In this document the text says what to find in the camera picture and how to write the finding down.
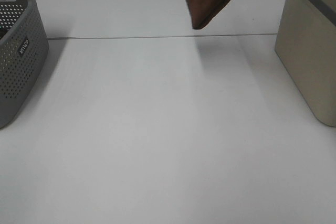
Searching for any beige plastic storage bin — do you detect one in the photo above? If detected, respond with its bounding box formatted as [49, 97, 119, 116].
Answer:
[275, 0, 335, 127]

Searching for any grey perforated plastic basket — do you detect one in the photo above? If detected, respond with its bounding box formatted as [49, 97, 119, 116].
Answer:
[1, 0, 49, 127]

